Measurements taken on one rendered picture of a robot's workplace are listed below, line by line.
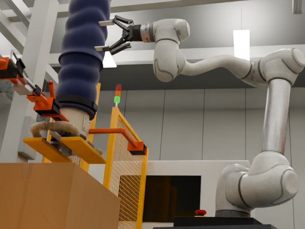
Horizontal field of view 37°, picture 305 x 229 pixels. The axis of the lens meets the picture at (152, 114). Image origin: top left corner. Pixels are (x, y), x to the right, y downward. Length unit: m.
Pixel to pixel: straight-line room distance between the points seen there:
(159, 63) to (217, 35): 8.48
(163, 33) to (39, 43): 2.21
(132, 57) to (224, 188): 9.10
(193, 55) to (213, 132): 2.37
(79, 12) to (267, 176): 1.30
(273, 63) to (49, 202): 1.17
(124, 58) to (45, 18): 6.95
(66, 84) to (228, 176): 0.90
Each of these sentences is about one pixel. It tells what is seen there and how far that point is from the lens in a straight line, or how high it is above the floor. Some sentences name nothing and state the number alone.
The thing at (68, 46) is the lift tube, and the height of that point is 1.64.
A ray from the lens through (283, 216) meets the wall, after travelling 11.41.
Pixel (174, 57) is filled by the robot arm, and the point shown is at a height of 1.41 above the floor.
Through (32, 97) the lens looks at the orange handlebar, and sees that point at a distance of 1.98.
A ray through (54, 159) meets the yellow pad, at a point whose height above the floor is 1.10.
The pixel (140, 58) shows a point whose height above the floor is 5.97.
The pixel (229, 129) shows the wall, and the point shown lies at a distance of 12.05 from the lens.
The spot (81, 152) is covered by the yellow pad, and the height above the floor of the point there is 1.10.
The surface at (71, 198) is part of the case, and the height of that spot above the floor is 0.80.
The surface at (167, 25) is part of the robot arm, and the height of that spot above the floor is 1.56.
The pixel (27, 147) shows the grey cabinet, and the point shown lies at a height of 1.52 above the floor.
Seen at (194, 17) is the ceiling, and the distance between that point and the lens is 9.81.
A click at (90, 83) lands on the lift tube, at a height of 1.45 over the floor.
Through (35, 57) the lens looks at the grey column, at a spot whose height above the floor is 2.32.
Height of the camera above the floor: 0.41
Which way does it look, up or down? 24 degrees up
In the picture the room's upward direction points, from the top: 5 degrees clockwise
